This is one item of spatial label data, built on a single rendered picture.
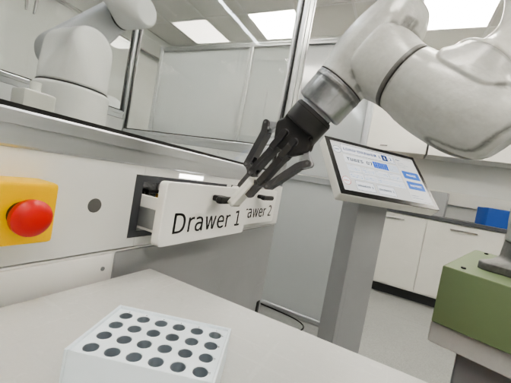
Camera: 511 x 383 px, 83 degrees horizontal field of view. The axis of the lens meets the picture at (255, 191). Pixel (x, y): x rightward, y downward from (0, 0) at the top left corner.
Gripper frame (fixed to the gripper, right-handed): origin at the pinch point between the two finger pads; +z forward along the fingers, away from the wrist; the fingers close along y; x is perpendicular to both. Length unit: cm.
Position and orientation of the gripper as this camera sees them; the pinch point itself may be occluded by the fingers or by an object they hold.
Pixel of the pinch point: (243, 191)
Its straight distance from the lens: 57.2
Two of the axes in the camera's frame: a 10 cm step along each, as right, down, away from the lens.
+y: -6.2, -7.1, 3.4
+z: -6.5, 7.1, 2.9
